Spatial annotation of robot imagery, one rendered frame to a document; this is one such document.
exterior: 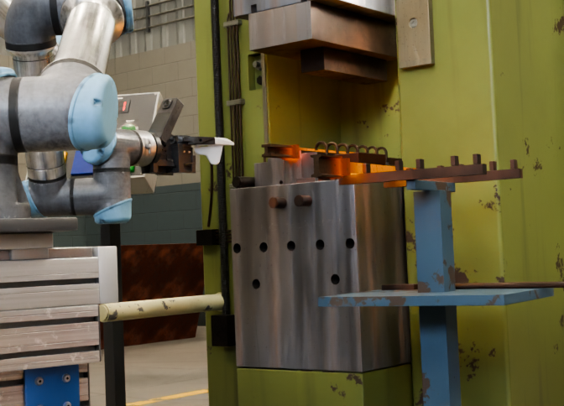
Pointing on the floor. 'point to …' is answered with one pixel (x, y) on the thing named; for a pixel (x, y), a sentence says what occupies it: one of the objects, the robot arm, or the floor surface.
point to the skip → (160, 288)
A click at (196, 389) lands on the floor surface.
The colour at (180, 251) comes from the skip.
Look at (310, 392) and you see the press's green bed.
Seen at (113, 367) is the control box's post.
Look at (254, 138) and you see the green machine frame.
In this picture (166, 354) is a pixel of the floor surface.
